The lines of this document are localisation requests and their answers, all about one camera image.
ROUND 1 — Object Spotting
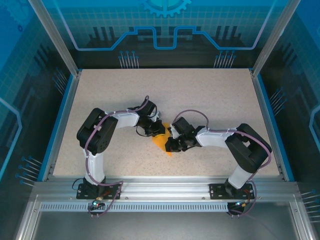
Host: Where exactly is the orange square paper sheet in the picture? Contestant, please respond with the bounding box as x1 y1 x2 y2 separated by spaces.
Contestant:
151 121 176 158

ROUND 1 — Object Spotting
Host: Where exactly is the grey metal shelf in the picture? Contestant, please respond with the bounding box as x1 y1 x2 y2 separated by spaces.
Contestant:
14 193 316 240

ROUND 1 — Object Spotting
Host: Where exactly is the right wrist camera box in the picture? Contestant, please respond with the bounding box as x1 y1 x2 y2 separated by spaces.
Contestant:
168 123 179 138

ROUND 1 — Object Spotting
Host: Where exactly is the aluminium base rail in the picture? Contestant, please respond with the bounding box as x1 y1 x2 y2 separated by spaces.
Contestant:
33 176 298 201

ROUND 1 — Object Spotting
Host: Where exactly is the slotted grey cable duct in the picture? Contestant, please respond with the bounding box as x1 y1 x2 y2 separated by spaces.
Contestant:
38 202 251 213

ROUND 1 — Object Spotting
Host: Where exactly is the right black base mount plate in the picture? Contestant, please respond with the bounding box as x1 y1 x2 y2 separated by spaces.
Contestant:
208 182 256 201

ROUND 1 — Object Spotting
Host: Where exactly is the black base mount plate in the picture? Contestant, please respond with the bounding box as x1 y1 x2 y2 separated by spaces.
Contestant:
208 182 256 201
76 183 122 201

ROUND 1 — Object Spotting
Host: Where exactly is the right cable connector green light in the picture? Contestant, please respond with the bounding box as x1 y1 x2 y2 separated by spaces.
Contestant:
231 199 251 210

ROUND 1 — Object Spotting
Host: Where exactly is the cable connector green light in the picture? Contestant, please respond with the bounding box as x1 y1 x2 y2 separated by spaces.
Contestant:
231 199 251 210
90 196 105 210

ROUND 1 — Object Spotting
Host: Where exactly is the aluminium side frame rail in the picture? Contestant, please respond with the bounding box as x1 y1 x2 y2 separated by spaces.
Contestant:
251 71 286 182
41 71 82 182

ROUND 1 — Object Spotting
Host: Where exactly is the left cable connector green light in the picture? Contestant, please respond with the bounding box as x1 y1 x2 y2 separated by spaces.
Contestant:
90 196 105 210

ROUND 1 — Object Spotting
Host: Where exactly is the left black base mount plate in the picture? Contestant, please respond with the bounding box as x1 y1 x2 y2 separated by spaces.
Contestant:
76 183 122 201

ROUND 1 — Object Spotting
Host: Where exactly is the aluminium frame post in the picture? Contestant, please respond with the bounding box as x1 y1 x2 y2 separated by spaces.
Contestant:
27 0 82 77
251 0 301 77

